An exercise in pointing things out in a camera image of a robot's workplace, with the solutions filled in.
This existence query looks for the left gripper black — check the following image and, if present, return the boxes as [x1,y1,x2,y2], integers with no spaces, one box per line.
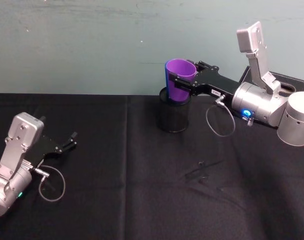
[24,115,79,167]

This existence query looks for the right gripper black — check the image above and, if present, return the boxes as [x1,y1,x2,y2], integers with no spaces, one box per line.
[173,59,240,99]

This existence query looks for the purple plastic cup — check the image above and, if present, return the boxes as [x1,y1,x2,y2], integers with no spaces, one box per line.
[165,58,198,102]

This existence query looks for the black mesh cup holder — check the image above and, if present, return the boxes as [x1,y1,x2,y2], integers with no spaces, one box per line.
[158,87,191,134]

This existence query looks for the black box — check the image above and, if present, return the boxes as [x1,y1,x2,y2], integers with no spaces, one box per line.
[238,65,304,96]

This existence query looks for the black table cloth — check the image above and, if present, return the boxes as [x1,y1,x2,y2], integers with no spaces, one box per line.
[0,92,304,240]

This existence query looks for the thin dark right gripper cable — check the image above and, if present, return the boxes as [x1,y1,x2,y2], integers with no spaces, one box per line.
[205,94,236,137]

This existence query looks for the thin dark gripper cable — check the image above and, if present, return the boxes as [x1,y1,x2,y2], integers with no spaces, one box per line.
[32,164,66,202]
[205,94,236,137]

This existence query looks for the thin dark left gripper cable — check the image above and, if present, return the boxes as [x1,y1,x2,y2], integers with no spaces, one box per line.
[32,164,66,202]

